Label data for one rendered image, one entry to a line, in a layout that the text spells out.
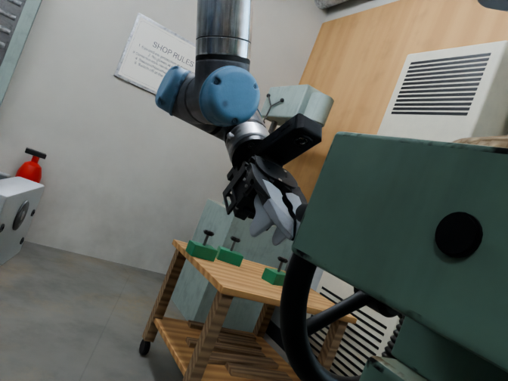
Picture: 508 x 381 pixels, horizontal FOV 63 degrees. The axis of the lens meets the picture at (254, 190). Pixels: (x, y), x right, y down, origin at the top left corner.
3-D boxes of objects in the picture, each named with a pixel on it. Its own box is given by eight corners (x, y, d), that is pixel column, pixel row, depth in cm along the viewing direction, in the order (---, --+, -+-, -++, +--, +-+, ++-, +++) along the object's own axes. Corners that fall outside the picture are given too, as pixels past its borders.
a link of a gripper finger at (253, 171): (281, 216, 52) (267, 178, 59) (289, 206, 52) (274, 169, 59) (251, 203, 50) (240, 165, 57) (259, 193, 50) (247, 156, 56)
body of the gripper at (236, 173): (270, 234, 60) (254, 187, 69) (306, 191, 56) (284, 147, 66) (225, 216, 56) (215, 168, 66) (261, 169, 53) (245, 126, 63)
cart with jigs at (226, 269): (248, 363, 219) (292, 250, 219) (311, 438, 169) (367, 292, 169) (129, 347, 186) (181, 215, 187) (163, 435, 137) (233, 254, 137)
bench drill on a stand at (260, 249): (226, 305, 305) (304, 106, 306) (267, 348, 251) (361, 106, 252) (166, 292, 282) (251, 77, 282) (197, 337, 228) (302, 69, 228)
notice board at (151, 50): (196, 113, 314) (218, 57, 314) (196, 113, 312) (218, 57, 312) (113, 75, 282) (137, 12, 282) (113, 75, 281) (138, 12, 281)
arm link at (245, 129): (278, 134, 69) (239, 112, 66) (285, 147, 66) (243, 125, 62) (253, 167, 72) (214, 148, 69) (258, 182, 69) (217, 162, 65)
